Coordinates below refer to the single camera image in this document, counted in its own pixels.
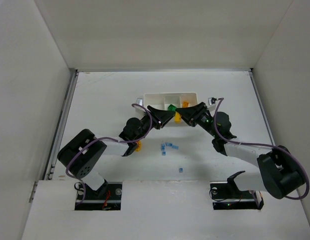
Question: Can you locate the green lego brick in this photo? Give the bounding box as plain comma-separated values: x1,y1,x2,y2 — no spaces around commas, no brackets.
167,104,177,111

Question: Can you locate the yellow butterfly lego brick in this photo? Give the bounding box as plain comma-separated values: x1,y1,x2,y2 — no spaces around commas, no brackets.
135,141,142,152

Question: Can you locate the yellow square lego brick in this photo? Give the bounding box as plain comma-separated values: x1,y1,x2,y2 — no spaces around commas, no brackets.
182,101,189,108

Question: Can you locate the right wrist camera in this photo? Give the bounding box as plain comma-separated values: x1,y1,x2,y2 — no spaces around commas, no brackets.
207,97,218,109

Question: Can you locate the white three-compartment container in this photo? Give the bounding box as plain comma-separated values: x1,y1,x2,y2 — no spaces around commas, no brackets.
143,92,201,127

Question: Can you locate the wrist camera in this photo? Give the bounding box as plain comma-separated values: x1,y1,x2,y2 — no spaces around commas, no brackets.
134,97,144,112
207,97,218,109

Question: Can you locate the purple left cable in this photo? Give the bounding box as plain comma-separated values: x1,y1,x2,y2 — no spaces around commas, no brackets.
66,102,152,205

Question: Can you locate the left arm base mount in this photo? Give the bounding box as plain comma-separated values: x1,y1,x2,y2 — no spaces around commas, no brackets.
74,182,123,211

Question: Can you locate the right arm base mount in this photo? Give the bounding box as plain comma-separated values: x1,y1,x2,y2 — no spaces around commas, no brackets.
209,170,264,211

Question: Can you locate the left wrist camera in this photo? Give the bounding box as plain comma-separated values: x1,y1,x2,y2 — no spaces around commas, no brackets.
134,97,144,112

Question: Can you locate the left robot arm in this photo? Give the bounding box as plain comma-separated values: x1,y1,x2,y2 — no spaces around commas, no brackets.
57,106,175,196

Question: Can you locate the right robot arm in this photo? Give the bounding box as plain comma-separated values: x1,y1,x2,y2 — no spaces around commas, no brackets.
176,102,309,199

